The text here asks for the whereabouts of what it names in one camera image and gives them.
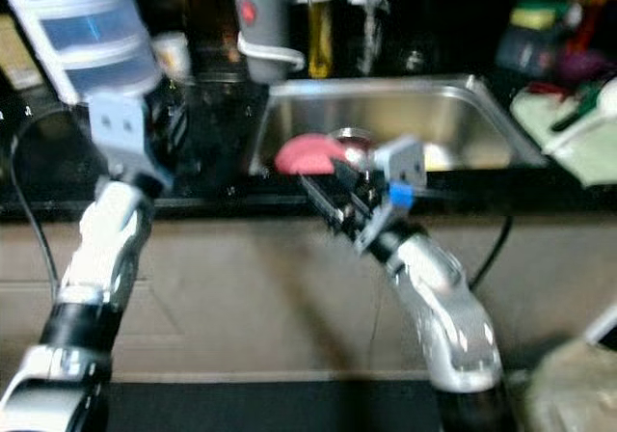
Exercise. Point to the yellow sponge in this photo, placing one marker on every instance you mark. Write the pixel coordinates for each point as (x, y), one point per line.
(532, 17)

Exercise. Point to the purple bowl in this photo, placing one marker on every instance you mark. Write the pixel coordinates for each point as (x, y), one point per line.
(583, 66)

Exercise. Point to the white tiered storage container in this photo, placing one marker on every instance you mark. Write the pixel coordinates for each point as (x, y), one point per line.
(87, 32)

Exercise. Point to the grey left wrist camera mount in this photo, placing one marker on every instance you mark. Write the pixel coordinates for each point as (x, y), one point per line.
(125, 141)

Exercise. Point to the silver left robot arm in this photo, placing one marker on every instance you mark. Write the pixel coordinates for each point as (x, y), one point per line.
(106, 249)

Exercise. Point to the green sponge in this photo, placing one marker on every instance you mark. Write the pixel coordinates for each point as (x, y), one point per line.
(549, 5)

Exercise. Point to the white ladle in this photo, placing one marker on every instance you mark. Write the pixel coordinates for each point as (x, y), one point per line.
(603, 109)

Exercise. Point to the yellow oil bottle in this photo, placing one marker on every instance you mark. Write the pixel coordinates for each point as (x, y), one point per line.
(319, 37)

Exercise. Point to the clear plastic container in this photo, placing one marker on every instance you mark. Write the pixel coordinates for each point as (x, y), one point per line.
(528, 51)

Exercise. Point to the grey cylinder water filter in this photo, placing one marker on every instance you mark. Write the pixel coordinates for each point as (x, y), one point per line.
(258, 22)

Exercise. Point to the light green cloth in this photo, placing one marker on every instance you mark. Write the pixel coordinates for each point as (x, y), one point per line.
(540, 119)

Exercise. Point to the red plastic utensil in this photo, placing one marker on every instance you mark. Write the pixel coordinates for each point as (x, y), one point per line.
(590, 13)

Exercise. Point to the black floor mat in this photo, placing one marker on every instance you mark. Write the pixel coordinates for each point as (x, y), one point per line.
(251, 411)

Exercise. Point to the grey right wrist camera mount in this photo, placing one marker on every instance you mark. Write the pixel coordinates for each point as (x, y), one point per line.
(405, 160)

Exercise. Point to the beige woven sack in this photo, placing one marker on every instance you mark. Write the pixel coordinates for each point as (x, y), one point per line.
(574, 389)

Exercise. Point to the steel bowl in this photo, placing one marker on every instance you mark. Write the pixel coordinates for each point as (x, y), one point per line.
(355, 138)

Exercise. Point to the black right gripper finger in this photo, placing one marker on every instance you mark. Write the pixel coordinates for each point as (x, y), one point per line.
(324, 201)
(347, 181)

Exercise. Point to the pink plate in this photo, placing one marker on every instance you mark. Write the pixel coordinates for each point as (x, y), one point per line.
(304, 155)

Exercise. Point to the white printed mug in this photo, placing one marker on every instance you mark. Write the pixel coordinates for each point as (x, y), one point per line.
(172, 58)

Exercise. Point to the stainless steel sink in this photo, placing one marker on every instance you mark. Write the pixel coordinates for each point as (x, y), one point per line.
(434, 109)

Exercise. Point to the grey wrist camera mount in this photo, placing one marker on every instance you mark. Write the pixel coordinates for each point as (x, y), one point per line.
(405, 160)
(125, 141)

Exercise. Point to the grey kitchen cabinet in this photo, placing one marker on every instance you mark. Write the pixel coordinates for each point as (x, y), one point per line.
(251, 287)

